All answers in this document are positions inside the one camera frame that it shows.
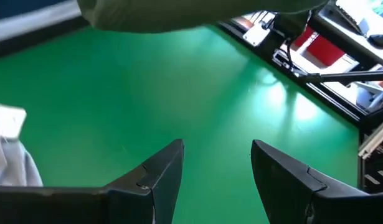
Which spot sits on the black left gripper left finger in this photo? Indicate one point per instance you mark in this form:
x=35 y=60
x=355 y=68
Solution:
x=85 y=205

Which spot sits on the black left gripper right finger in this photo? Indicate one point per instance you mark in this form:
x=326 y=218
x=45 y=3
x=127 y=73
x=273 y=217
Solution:
x=303 y=202

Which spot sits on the grey heathered t-shirt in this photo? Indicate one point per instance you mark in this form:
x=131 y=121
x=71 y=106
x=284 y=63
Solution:
x=17 y=168

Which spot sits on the dark green garment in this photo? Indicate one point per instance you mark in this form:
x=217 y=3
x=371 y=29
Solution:
x=178 y=15

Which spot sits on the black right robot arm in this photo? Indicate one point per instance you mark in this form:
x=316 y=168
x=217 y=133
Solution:
x=291 y=25

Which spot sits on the navy white striped laundry bin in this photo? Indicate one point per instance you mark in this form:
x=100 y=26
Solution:
x=23 y=21

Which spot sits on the red white box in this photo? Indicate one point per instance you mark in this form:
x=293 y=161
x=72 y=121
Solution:
x=325 y=49

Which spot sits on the grey side desk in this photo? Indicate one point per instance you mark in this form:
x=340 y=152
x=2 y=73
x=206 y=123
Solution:
x=343 y=31

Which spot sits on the black computer mouse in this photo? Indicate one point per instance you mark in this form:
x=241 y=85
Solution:
x=379 y=40

